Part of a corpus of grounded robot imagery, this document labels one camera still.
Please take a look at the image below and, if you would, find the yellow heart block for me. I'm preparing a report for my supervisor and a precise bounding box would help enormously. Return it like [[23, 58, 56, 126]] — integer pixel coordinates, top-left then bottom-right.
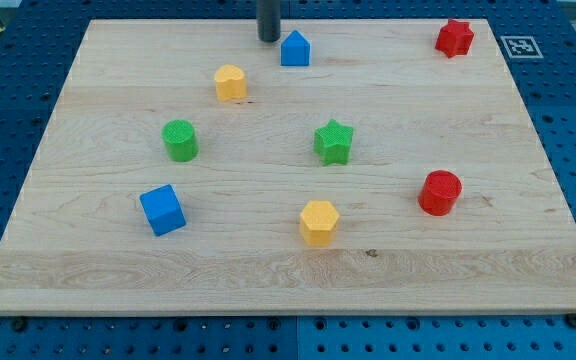
[[214, 64, 247, 101]]

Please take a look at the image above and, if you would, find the light wooden board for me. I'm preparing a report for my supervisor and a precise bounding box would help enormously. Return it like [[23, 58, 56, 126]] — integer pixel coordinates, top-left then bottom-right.
[[0, 19, 576, 317]]

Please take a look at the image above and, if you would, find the blue triangle block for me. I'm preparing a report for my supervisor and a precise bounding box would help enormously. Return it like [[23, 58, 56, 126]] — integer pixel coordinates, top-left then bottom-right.
[[280, 30, 311, 66]]

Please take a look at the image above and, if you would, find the red cylinder block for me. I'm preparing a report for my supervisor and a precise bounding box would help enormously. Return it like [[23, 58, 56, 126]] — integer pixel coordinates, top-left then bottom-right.
[[417, 170, 463, 216]]

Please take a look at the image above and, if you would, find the green cylinder block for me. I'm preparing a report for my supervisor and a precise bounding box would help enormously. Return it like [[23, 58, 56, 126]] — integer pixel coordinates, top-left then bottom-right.
[[161, 119, 199, 162]]

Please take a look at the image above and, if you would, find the blue cube block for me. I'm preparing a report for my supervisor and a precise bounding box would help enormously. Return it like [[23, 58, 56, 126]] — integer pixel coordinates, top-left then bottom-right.
[[139, 184, 186, 236]]

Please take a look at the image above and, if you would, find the yellow hexagon block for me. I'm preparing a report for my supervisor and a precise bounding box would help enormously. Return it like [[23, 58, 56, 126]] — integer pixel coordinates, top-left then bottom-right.
[[299, 200, 340, 247]]

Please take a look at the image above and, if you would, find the white fiducial marker tag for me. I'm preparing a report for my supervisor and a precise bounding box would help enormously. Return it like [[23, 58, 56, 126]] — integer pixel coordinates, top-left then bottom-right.
[[501, 35, 543, 59]]

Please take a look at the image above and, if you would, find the red star block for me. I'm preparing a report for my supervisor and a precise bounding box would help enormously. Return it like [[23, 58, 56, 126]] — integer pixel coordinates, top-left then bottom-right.
[[435, 19, 475, 58]]

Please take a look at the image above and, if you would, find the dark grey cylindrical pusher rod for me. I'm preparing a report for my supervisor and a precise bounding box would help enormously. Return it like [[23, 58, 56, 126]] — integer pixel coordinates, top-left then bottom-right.
[[256, 0, 281, 42]]

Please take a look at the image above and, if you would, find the green star block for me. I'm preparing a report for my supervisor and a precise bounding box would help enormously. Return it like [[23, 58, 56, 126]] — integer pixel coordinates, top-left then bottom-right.
[[313, 119, 354, 166]]

